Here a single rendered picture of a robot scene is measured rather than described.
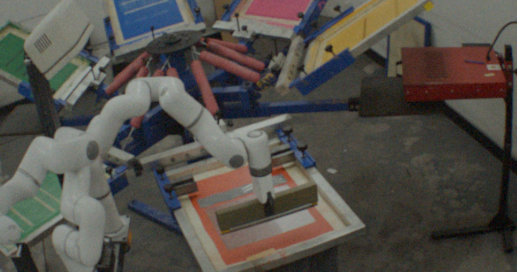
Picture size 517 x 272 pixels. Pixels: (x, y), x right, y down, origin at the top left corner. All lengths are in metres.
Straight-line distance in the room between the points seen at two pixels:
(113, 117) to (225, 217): 0.52
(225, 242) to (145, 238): 1.84
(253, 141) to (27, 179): 0.85
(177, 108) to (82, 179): 0.45
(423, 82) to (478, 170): 1.49
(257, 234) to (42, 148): 1.08
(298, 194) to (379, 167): 2.23
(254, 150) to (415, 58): 1.38
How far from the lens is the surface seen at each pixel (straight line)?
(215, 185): 2.80
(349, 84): 5.69
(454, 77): 3.12
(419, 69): 3.21
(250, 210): 2.31
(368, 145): 4.79
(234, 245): 2.44
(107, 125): 2.11
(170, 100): 2.07
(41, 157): 1.68
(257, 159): 2.20
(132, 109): 2.05
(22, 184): 1.68
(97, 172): 2.18
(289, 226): 2.49
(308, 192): 2.36
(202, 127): 2.12
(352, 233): 2.36
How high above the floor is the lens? 2.42
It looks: 28 degrees down
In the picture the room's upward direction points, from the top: 10 degrees counter-clockwise
